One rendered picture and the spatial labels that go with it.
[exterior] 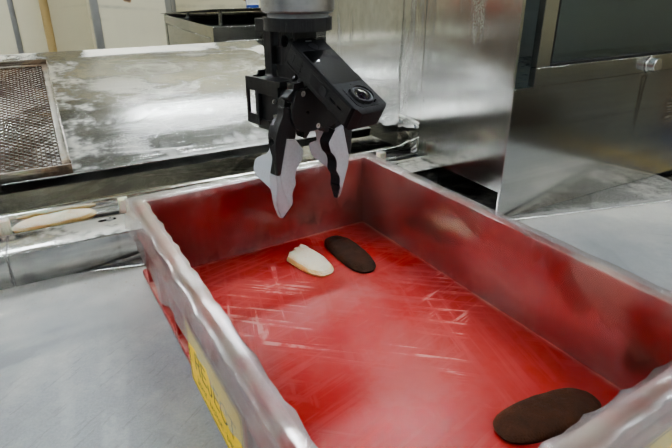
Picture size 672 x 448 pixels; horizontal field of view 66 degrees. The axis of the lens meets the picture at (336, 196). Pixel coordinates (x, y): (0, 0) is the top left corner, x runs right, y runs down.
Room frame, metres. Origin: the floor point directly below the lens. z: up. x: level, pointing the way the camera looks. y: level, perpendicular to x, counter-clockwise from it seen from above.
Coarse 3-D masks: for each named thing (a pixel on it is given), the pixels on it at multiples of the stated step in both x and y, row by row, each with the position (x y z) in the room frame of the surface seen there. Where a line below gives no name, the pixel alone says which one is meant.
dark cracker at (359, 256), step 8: (328, 240) 0.60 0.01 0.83; (336, 240) 0.60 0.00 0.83; (344, 240) 0.59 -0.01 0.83; (328, 248) 0.59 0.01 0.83; (336, 248) 0.58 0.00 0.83; (344, 248) 0.57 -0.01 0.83; (352, 248) 0.57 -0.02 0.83; (360, 248) 0.58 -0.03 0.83; (336, 256) 0.57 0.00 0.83; (344, 256) 0.56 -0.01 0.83; (352, 256) 0.55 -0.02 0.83; (360, 256) 0.55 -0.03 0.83; (368, 256) 0.56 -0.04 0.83; (344, 264) 0.55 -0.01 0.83; (352, 264) 0.54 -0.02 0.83; (360, 264) 0.54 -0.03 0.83; (368, 264) 0.54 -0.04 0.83; (360, 272) 0.53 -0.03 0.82; (368, 272) 0.53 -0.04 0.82
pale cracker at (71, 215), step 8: (88, 208) 0.64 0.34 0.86; (40, 216) 0.61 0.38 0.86; (48, 216) 0.61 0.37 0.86; (56, 216) 0.61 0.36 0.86; (64, 216) 0.61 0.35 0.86; (72, 216) 0.62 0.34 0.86; (80, 216) 0.62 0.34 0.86; (88, 216) 0.63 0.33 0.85; (16, 224) 0.60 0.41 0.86; (24, 224) 0.59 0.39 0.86; (32, 224) 0.59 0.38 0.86; (40, 224) 0.59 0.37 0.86; (48, 224) 0.60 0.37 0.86; (56, 224) 0.60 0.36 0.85; (16, 232) 0.58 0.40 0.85
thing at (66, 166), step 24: (24, 72) 1.08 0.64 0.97; (48, 72) 1.08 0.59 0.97; (0, 96) 0.95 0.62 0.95; (24, 96) 0.96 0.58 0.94; (48, 96) 0.96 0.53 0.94; (48, 120) 0.87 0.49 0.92; (24, 144) 0.78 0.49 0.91; (48, 144) 0.78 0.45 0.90; (0, 168) 0.70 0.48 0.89; (24, 168) 0.71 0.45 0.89; (48, 168) 0.69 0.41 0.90; (72, 168) 0.71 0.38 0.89
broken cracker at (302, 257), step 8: (296, 248) 0.57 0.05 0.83; (304, 248) 0.58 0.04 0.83; (288, 256) 0.56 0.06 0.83; (296, 256) 0.55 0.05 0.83; (304, 256) 0.55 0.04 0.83; (312, 256) 0.55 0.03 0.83; (320, 256) 0.55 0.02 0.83; (296, 264) 0.54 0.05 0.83; (304, 264) 0.54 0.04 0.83; (312, 264) 0.54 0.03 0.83; (320, 264) 0.54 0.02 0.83; (328, 264) 0.54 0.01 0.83; (312, 272) 0.53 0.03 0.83; (320, 272) 0.52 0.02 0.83; (328, 272) 0.53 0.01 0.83
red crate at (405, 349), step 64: (256, 256) 0.57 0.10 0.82; (384, 256) 0.57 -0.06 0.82; (256, 320) 0.44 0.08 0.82; (320, 320) 0.44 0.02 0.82; (384, 320) 0.44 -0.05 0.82; (448, 320) 0.44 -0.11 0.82; (512, 320) 0.44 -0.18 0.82; (320, 384) 0.35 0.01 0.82; (384, 384) 0.35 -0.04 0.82; (448, 384) 0.35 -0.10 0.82; (512, 384) 0.35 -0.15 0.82; (576, 384) 0.35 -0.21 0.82
